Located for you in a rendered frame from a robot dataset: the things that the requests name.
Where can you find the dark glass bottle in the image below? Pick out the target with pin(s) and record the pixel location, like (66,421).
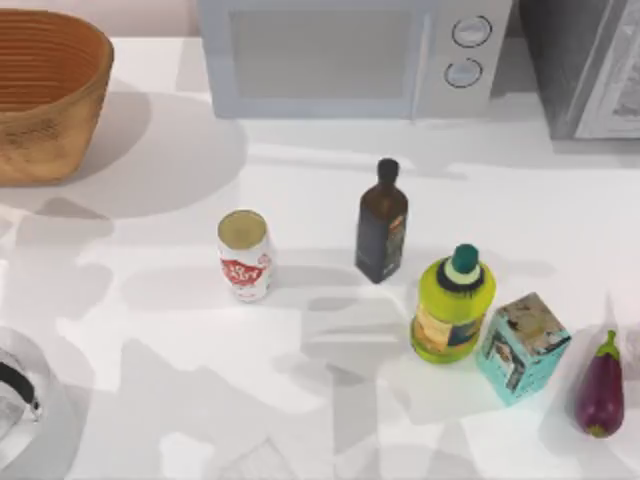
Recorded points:
(381,235)

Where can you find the red and white can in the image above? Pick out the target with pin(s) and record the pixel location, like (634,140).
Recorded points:
(246,270)

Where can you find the green bottle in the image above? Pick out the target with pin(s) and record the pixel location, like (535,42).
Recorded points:
(450,315)

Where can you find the pale microwave oven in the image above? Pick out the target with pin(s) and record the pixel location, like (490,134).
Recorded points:
(435,95)

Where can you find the microwave door with window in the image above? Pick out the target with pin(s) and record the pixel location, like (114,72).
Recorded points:
(320,55)

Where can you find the round microwave knob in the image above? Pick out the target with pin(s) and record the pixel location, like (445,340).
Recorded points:
(472,31)
(463,73)

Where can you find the teal carton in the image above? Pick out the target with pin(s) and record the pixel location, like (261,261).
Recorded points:
(522,350)

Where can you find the brown woven basket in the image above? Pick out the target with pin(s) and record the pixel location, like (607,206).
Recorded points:
(47,130)

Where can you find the purple eggplant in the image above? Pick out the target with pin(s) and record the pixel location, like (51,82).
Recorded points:
(600,395)

